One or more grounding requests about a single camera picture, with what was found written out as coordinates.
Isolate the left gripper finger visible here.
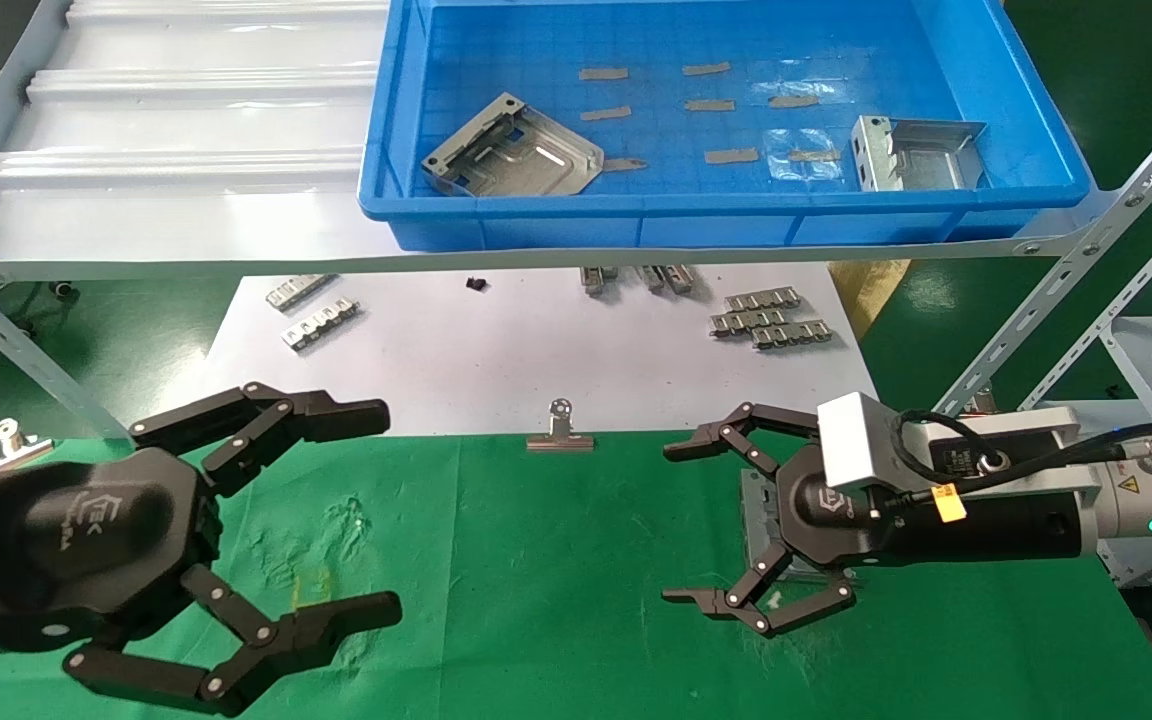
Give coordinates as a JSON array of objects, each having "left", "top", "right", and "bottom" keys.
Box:
[{"left": 128, "top": 382, "right": 392, "bottom": 498}]

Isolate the grey metal bracket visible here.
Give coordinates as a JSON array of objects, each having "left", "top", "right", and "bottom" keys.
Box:
[
  {"left": 740, "top": 468, "right": 862, "bottom": 588},
  {"left": 421, "top": 93, "right": 605, "bottom": 198}
]

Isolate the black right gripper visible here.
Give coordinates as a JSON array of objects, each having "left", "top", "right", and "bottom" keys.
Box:
[{"left": 661, "top": 403, "right": 912, "bottom": 638}]

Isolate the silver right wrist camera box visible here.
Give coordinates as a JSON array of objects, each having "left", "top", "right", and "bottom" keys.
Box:
[{"left": 817, "top": 392, "right": 903, "bottom": 492}]

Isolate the black camera cable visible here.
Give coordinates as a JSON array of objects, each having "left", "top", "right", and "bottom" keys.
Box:
[{"left": 891, "top": 409, "right": 1152, "bottom": 501}]

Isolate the blue plastic bin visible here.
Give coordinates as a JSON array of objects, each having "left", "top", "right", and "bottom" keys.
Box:
[{"left": 358, "top": 0, "right": 1097, "bottom": 251}]

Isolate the clear film patch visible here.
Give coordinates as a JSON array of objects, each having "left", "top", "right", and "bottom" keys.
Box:
[
  {"left": 762, "top": 128, "right": 843, "bottom": 183},
  {"left": 748, "top": 78, "right": 852, "bottom": 101}
]

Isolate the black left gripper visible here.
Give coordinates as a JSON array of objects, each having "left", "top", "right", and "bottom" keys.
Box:
[{"left": 0, "top": 447, "right": 404, "bottom": 718}]

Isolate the white ribbed shelf panel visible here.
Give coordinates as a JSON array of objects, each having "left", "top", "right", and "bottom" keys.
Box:
[{"left": 0, "top": 0, "right": 407, "bottom": 263}]

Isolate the box-shaped metal bracket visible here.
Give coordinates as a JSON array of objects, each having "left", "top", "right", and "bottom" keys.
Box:
[{"left": 853, "top": 115, "right": 989, "bottom": 193}]

